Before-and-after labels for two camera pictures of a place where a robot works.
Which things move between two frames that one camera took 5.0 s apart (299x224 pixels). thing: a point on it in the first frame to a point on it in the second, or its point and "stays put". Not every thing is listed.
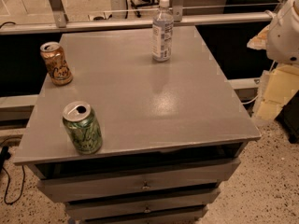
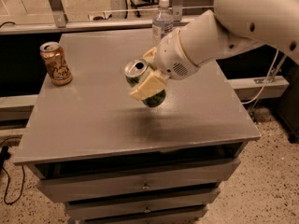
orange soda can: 56,63 stays put
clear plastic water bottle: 163,32 stays put
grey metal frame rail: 62,23 stays put
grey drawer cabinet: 172,132 stays put
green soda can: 82,127 to 136,69
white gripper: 284,37 to 171,57
